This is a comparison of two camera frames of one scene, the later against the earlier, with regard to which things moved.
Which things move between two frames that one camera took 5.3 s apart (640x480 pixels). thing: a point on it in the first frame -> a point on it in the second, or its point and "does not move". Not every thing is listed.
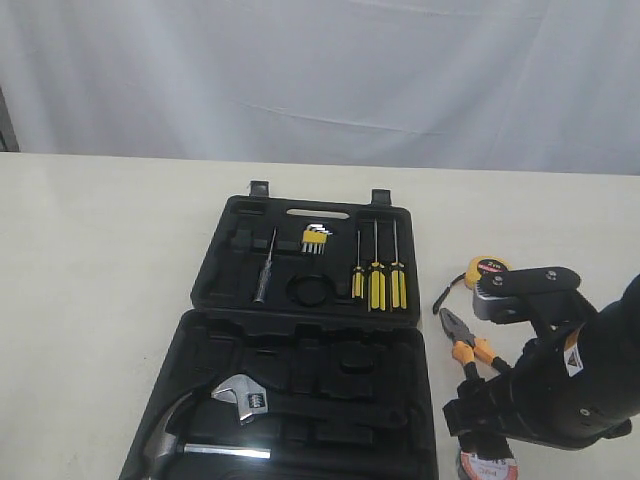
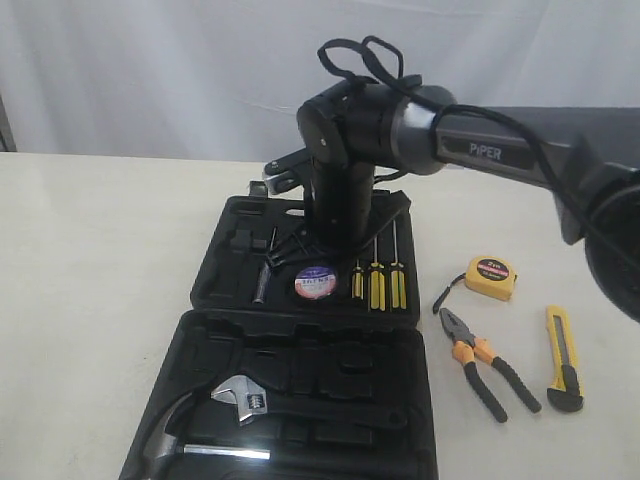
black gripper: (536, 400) -> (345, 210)
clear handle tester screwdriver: (264, 275) does not move
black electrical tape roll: (471, 467) -> (315, 283)
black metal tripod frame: (8, 137) does not move
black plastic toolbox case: (318, 303) does not move
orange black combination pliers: (465, 345) does not move
